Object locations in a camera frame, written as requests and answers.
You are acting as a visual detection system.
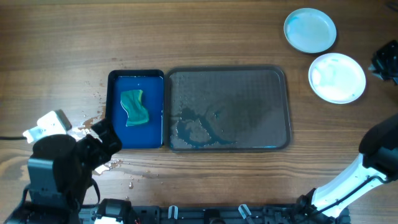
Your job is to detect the white plate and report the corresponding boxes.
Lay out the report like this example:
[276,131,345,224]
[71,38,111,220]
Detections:
[284,8,337,54]
[308,53,366,105]

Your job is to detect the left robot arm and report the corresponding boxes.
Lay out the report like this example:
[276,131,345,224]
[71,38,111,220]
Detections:
[6,119,122,223]

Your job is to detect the dark brown serving tray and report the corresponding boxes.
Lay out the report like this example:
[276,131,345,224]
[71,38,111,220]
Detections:
[163,65,292,153]

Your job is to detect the black tray with blue water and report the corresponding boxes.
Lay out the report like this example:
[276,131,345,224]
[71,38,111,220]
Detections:
[105,70,164,149]

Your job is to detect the green yellow sponge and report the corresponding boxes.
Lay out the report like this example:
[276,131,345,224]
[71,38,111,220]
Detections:
[121,90,149,126]

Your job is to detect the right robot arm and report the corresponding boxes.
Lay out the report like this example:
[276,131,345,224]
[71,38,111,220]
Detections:
[290,53,397,223]

